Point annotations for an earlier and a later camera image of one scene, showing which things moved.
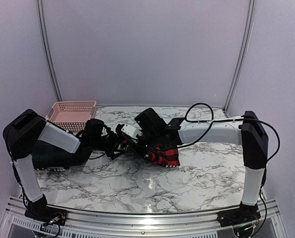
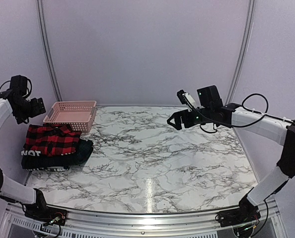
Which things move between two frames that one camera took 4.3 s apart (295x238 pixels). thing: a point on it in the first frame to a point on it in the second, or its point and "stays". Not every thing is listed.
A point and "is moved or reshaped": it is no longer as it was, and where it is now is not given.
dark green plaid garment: (46, 155) stays
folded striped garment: (53, 169) stays
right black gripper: (139, 152) to (178, 114)
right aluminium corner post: (251, 8) stays
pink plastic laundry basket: (71, 115) stays
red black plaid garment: (167, 158) is moved or reshaped
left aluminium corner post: (39, 6) stays
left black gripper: (116, 143) to (36, 110)
